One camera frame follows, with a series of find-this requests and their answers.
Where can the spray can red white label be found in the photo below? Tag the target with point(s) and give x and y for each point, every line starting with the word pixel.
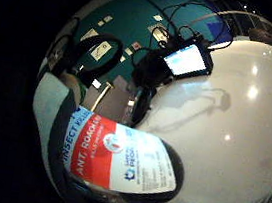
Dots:
pixel 115 156

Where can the brown cardboard box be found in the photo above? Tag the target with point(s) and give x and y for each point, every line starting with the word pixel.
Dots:
pixel 116 100

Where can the white floor tags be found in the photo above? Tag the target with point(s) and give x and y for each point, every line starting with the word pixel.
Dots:
pixel 100 50

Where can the black framed tablet screen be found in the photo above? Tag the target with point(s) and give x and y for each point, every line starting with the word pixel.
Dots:
pixel 186 60

